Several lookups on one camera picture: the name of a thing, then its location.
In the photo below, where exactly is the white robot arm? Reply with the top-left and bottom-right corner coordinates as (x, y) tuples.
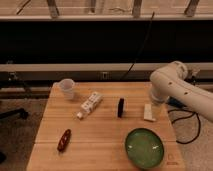
(149, 61), (213, 122)

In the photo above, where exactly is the black standing eraser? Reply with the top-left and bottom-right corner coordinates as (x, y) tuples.
(117, 98), (124, 118)

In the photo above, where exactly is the white milk carton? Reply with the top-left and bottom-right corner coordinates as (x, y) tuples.
(77, 92), (103, 120)

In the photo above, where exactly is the clear plastic measuring cup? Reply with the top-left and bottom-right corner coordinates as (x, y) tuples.
(58, 79), (75, 100)

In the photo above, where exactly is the white soap block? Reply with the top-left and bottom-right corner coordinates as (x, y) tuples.
(144, 104), (155, 122)

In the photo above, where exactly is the red chili pepper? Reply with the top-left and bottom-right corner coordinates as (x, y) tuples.
(57, 129), (71, 152)

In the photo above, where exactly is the green plate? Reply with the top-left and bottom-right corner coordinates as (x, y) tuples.
(125, 128), (164, 169)

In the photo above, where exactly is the black office chair base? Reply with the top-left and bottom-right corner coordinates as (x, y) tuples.
(0, 108), (29, 119)

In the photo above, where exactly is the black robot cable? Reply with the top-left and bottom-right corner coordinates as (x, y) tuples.
(167, 98), (202, 145)

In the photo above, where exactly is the black hanging cable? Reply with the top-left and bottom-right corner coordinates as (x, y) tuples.
(119, 11), (156, 82)

